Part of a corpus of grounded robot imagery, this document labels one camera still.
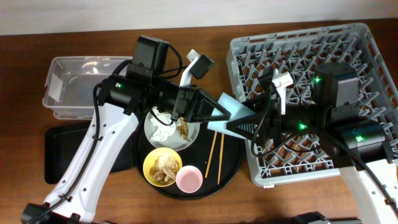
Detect black rectangular tray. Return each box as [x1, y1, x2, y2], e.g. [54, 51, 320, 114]
[44, 121, 134, 184]

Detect gold snack wrapper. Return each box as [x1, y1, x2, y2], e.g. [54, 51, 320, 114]
[177, 118, 191, 141]

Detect wooden chopstick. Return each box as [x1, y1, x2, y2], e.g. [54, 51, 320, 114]
[217, 134, 224, 185]
[205, 131, 218, 178]

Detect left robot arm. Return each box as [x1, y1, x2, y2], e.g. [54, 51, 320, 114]
[21, 35, 231, 223]

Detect white tissue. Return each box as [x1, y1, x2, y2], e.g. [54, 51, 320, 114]
[150, 106, 177, 142]

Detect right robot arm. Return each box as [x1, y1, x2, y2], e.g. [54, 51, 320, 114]
[226, 63, 397, 223]

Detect grey plate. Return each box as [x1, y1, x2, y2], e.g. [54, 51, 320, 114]
[144, 112, 200, 151]

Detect round black tray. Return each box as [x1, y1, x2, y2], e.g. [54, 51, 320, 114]
[132, 123, 244, 200]

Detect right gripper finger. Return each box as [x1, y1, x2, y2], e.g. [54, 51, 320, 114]
[226, 113, 264, 140]
[242, 95, 267, 109]

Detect grey dishwasher rack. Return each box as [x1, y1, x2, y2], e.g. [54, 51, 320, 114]
[226, 23, 397, 188]

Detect clear plastic bin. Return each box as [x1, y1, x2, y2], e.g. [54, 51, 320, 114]
[42, 56, 132, 119]

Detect yellow bowl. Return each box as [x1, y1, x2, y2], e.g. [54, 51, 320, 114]
[142, 147, 182, 187]

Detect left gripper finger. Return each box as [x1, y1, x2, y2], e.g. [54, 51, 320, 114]
[205, 111, 231, 122]
[198, 89, 231, 117]

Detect food scraps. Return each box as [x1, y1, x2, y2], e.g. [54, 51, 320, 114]
[150, 155, 180, 185]

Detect pink cup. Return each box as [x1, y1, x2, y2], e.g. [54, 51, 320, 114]
[176, 166, 203, 194]

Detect blue cup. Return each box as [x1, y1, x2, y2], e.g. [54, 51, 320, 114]
[207, 93, 254, 139]

